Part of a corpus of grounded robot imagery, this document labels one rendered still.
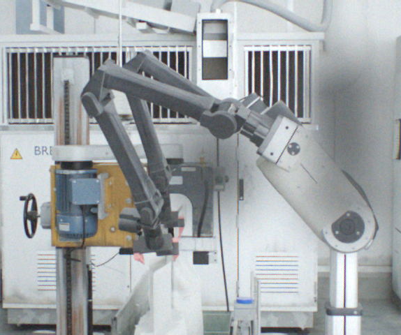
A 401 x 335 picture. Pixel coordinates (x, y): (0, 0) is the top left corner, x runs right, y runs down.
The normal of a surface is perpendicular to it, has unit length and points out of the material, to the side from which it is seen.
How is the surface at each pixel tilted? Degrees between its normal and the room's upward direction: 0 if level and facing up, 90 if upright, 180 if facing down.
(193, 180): 90
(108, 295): 90
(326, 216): 115
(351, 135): 90
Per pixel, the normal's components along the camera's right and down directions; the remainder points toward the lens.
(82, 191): 0.36, 0.06
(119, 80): -0.16, 0.49
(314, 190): 0.31, 0.47
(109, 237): -0.06, 0.06
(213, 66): -0.04, -0.68
